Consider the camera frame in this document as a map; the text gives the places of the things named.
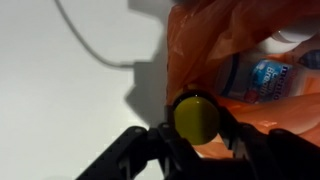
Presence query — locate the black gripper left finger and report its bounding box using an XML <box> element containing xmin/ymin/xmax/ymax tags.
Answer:
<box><xmin>146</xmin><ymin>103</ymin><xmax>201</xmax><ymax>180</ymax></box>

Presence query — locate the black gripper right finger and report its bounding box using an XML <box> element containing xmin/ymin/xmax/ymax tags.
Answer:
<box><xmin>215</xmin><ymin>103</ymin><xmax>264</xmax><ymax>159</ymax></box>

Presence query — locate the white Mentos gum bottle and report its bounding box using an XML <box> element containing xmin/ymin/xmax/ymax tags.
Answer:
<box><xmin>214</xmin><ymin>49</ymin><xmax>320</xmax><ymax>104</ymax></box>

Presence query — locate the orange plastic bag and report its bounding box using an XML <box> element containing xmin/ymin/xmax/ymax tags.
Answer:
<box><xmin>166</xmin><ymin>0</ymin><xmax>320</xmax><ymax>158</ymax></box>

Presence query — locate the white cable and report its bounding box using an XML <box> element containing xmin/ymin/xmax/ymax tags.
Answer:
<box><xmin>54</xmin><ymin>0</ymin><xmax>136</xmax><ymax>70</ymax></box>

